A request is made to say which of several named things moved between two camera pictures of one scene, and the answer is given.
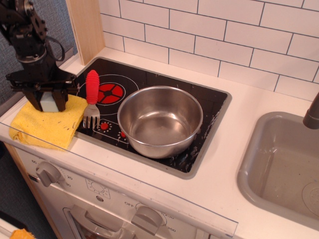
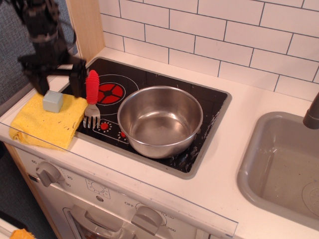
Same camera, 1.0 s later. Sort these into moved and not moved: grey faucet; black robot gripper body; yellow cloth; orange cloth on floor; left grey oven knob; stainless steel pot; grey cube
Moved: black robot gripper body
Not moved: grey cube; grey faucet; stainless steel pot; left grey oven knob; orange cloth on floor; yellow cloth
